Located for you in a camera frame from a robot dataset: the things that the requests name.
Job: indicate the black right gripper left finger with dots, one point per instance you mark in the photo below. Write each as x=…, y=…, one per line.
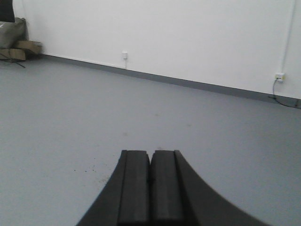
x=124, y=201

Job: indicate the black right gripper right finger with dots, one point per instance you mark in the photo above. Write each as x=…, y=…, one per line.
x=180, y=197

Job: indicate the white outlet box with conduit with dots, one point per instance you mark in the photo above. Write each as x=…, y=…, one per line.
x=280, y=74

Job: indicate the grey sack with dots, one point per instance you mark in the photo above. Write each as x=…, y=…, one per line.
x=12, y=32

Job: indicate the dark object top left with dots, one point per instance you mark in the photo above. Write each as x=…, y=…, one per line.
x=6, y=11

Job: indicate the white wall socket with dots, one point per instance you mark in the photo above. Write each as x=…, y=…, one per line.
x=125, y=55

